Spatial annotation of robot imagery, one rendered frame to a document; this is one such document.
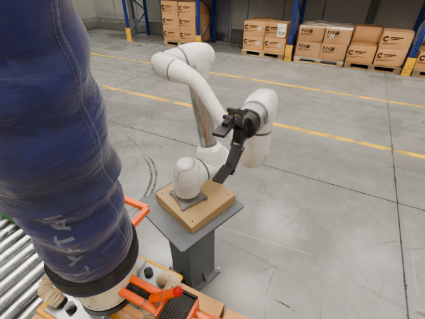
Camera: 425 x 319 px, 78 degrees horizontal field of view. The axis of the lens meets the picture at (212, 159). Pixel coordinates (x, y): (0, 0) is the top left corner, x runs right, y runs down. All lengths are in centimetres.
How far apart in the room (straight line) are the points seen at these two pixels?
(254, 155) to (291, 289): 151
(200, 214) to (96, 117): 112
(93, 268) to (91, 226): 12
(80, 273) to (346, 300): 199
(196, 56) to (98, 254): 95
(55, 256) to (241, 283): 172
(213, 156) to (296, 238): 134
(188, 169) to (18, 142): 104
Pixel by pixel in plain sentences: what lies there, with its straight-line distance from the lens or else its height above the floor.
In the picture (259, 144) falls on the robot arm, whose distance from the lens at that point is 91.
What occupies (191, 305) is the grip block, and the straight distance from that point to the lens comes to 77.
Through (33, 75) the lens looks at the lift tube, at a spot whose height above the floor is 183.
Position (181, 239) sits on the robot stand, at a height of 75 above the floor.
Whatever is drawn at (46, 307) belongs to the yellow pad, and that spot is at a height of 113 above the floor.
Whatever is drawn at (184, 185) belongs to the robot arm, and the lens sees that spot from 145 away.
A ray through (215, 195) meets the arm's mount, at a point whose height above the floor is 82.
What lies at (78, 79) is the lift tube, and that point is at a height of 181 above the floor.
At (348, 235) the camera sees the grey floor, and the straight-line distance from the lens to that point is 275.
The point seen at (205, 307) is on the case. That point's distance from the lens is 110.
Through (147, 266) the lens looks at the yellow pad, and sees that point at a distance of 99.
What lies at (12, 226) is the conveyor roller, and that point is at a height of 54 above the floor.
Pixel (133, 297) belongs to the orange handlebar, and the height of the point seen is 124.
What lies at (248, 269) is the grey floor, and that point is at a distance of 229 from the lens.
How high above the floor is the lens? 194
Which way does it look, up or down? 36 degrees down
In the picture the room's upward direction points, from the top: straight up
